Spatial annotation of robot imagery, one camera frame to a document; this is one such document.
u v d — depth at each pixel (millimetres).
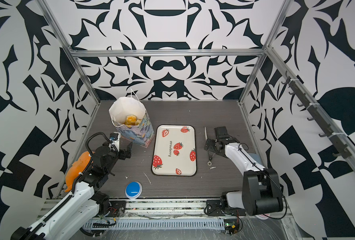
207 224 712
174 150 939
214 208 739
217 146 641
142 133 832
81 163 795
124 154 727
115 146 673
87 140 793
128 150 744
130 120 938
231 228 708
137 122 926
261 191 420
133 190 780
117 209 723
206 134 965
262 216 709
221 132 712
